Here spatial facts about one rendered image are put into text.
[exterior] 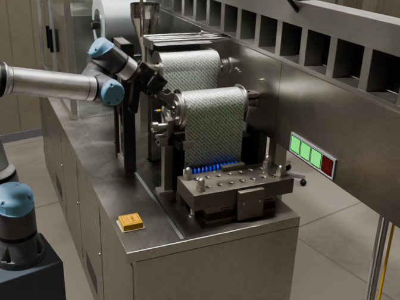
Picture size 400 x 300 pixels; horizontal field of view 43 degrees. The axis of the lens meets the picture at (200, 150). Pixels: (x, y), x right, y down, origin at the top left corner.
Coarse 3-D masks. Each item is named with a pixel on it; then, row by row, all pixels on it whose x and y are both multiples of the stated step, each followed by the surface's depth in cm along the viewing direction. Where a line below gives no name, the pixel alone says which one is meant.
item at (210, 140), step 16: (192, 128) 184; (208, 128) 187; (224, 128) 190; (240, 128) 193; (208, 144) 190; (224, 144) 193; (240, 144) 196; (192, 160) 190; (208, 160) 193; (224, 160) 196
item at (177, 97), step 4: (176, 96) 184; (244, 96) 191; (180, 100) 182; (244, 100) 190; (180, 104) 181; (244, 104) 190; (180, 108) 181; (244, 108) 191; (180, 112) 182; (244, 112) 192; (180, 116) 182; (176, 120) 187; (180, 120) 183; (176, 124) 187; (180, 124) 186
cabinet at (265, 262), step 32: (64, 160) 294; (64, 192) 314; (96, 224) 222; (96, 256) 233; (160, 256) 168; (192, 256) 174; (224, 256) 180; (256, 256) 186; (288, 256) 193; (96, 288) 245; (128, 288) 180; (160, 288) 173; (192, 288) 179; (224, 288) 186; (256, 288) 192; (288, 288) 199
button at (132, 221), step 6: (120, 216) 179; (126, 216) 179; (132, 216) 179; (138, 216) 179; (120, 222) 176; (126, 222) 175; (132, 222) 175; (138, 222) 175; (126, 228) 174; (132, 228) 175; (138, 228) 176
